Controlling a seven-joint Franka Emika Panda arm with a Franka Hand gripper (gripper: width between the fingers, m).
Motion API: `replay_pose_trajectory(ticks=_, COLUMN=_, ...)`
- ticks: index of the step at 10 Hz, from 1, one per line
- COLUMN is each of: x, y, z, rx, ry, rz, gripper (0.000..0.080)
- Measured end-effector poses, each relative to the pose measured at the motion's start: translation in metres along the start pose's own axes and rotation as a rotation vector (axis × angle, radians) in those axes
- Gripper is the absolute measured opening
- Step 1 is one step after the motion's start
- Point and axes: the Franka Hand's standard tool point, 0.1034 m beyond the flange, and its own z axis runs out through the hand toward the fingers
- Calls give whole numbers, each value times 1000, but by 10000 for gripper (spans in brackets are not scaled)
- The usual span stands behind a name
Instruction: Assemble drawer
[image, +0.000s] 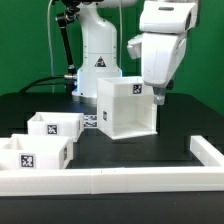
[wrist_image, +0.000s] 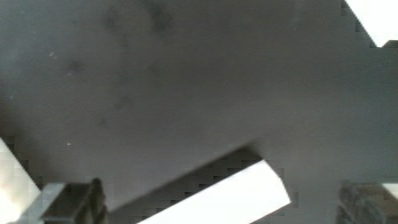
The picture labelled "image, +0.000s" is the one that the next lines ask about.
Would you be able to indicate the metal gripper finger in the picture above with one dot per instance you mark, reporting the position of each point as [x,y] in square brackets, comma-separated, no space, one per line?
[159,95]

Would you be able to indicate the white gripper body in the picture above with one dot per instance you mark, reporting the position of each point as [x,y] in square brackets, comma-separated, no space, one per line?
[160,55]

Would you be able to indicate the white drawer cabinet frame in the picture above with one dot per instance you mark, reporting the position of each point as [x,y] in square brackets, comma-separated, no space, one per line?
[125,108]

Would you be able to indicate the white drawer box front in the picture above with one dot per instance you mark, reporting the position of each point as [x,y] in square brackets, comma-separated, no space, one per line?
[22,151]

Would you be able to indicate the white drawer box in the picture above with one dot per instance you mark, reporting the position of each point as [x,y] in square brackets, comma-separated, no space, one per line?
[22,151]
[56,124]

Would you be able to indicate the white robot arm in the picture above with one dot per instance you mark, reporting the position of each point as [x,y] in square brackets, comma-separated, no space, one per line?
[100,36]

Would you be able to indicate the white drawer box rear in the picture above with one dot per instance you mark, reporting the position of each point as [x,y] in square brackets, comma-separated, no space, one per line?
[56,124]

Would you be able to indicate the paper sheet with markers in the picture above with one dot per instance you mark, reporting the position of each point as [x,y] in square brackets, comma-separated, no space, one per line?
[90,121]

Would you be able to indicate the black camera stand pole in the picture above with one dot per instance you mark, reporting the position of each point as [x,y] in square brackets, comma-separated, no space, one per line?
[63,19]

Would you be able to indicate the white front fence rail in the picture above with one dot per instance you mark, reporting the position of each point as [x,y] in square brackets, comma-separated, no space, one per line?
[115,180]

